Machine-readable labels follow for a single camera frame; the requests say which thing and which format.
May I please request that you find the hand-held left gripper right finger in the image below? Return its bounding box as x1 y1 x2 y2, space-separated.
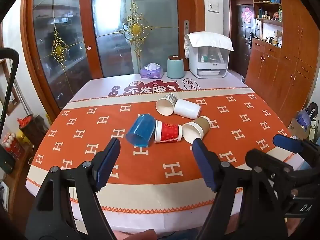
192 138 288 240

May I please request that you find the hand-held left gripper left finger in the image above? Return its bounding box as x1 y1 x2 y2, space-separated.
25 137 122 240

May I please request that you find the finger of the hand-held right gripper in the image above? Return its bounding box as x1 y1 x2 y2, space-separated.
273 134 320 168
245 148 302 189

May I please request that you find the brown paper cup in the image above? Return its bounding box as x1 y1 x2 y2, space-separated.
182 116 212 144

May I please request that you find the blue plastic cup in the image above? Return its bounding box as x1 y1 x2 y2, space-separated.
125 114 157 147

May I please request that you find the red paper cup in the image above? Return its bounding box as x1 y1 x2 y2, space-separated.
154 120 183 144

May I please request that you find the plain white cup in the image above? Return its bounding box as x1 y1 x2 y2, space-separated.
174 99 202 119

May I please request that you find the grey striped white paper cup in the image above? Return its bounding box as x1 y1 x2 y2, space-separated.
155 93 181 116

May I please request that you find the cardboard box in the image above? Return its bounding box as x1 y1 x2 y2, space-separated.
288 118 311 140

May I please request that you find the blue bag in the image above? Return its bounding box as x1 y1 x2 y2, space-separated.
296 109 312 131

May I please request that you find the black round sign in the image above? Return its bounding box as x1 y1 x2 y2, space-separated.
305 102 320 121

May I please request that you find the orange patterned tablecloth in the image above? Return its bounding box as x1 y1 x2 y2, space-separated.
26 86 304 214
25 76 304 233

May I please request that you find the dark brown bin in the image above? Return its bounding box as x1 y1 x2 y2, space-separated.
18 114 50 146

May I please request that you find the red bottle pack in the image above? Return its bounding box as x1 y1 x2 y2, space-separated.
1 131 26 160

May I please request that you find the white countertop appliance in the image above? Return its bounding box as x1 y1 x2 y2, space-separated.
188 42 230 79

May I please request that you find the teal canister with brown lid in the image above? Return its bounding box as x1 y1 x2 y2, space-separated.
166 55 186 79

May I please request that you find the dark green bag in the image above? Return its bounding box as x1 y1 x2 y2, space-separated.
0 145 17 175

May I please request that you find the purple tissue box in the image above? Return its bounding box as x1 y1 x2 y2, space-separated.
140 63 164 79

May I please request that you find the dark brown entry door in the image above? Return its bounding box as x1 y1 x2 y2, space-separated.
229 0 254 72

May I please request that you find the glass door with gold ornament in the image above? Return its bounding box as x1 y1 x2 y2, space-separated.
24 0 104 117
79 0 194 78

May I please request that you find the white towel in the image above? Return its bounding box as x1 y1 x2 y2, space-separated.
184 32 234 55

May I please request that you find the black metal bar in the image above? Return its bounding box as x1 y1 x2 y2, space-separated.
0 47 20 133

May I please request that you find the pink door decoration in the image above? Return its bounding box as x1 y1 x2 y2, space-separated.
241 6 254 24

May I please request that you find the wooden wall cabinet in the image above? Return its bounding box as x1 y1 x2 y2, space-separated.
246 0 320 128

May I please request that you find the wooden picture frame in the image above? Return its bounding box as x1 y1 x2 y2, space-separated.
0 58 22 117

